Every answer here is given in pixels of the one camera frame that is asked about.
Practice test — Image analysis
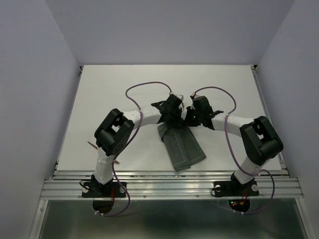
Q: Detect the grey cloth napkin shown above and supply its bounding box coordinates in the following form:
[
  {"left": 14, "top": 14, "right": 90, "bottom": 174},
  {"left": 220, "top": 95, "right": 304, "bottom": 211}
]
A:
[{"left": 158, "top": 123, "right": 206, "bottom": 172}]

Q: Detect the aluminium rail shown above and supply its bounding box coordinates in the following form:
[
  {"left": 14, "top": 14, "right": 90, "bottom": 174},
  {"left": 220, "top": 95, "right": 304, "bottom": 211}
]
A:
[
  {"left": 250, "top": 65, "right": 290, "bottom": 176},
  {"left": 40, "top": 170, "right": 304, "bottom": 201}
]

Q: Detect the aluminium right side rail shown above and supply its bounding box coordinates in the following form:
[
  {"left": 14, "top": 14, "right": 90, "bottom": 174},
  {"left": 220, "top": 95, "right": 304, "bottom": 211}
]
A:
[{"left": 250, "top": 65, "right": 290, "bottom": 176}]

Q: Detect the purple cable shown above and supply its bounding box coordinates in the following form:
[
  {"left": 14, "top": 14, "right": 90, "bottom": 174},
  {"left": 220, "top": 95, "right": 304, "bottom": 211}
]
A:
[
  {"left": 94, "top": 82, "right": 174, "bottom": 217},
  {"left": 191, "top": 87, "right": 276, "bottom": 216}
]

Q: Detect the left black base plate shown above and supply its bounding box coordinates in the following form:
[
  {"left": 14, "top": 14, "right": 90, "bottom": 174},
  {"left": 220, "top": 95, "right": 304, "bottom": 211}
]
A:
[{"left": 79, "top": 181, "right": 126, "bottom": 198}]

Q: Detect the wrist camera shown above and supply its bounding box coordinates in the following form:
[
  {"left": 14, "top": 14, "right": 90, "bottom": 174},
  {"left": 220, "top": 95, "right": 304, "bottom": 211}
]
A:
[
  {"left": 190, "top": 92, "right": 200, "bottom": 100},
  {"left": 175, "top": 95, "right": 184, "bottom": 101}
]

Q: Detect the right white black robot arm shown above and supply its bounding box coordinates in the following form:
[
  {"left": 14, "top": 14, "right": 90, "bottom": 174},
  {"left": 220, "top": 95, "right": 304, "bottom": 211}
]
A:
[{"left": 184, "top": 95, "right": 284, "bottom": 194}]

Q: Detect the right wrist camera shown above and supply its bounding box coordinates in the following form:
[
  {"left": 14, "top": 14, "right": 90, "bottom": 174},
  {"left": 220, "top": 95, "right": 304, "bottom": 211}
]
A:
[{"left": 190, "top": 92, "right": 200, "bottom": 100}]

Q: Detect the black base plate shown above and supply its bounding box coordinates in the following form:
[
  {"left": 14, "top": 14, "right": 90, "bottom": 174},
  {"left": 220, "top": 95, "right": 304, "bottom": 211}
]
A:
[
  {"left": 211, "top": 173, "right": 259, "bottom": 198},
  {"left": 79, "top": 181, "right": 126, "bottom": 198}
]

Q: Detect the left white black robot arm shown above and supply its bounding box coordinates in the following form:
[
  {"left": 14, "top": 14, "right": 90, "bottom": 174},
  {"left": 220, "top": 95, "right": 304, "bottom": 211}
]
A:
[{"left": 82, "top": 93, "right": 183, "bottom": 198}]

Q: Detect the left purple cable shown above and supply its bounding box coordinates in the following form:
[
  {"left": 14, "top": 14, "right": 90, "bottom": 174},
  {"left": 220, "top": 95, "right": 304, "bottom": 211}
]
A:
[{"left": 94, "top": 82, "right": 174, "bottom": 217}]

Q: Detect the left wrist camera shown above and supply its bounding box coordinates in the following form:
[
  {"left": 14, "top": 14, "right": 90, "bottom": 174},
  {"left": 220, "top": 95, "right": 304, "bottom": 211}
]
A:
[{"left": 175, "top": 95, "right": 184, "bottom": 101}]

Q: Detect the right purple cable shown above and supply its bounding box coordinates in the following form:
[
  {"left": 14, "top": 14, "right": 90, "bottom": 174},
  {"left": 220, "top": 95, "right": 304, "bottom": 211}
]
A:
[{"left": 191, "top": 87, "right": 276, "bottom": 216}]

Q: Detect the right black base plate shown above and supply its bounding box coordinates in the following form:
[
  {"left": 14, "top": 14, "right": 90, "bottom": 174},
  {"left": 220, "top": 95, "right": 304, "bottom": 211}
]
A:
[{"left": 211, "top": 173, "right": 259, "bottom": 198}]

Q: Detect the aluminium front rail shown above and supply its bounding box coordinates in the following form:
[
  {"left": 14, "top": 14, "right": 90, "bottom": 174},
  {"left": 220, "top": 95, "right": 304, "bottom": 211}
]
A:
[{"left": 40, "top": 170, "right": 304, "bottom": 201}]

